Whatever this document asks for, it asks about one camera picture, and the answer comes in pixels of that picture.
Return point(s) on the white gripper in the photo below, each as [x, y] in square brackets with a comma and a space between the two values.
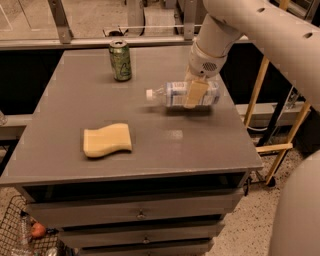
[202, 65]

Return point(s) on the blue label plastic bottle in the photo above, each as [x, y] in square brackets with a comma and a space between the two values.
[172, 95]

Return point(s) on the green soda can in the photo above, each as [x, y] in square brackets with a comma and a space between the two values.
[120, 60]

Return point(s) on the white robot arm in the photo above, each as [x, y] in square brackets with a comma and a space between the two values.
[293, 46]

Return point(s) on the clear bottle in basket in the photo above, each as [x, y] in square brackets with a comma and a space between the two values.
[25, 229]

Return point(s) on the yellow sponge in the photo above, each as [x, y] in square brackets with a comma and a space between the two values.
[106, 140]

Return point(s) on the grey drawer cabinet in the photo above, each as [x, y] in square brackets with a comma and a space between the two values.
[165, 197]

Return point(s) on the orange fruit in basket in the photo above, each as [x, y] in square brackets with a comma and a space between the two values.
[38, 230]

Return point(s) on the wooden easel frame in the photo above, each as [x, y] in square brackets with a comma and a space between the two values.
[262, 147]

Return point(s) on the metal railing frame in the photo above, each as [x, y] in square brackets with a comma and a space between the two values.
[49, 24]

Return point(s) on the black wire basket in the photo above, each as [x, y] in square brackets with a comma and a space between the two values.
[10, 245]

